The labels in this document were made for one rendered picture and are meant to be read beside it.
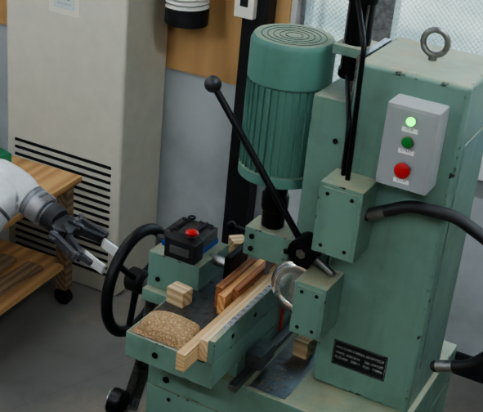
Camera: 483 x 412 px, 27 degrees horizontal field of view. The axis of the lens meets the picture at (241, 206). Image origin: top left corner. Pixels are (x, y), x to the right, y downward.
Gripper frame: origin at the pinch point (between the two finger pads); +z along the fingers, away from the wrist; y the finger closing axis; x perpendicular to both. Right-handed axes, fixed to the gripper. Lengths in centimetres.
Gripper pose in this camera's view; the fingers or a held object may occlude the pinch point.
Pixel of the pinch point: (105, 257)
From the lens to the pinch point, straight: 270.2
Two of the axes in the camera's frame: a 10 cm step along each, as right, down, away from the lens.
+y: 4.8, -3.5, 8.1
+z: 7.9, 5.7, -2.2
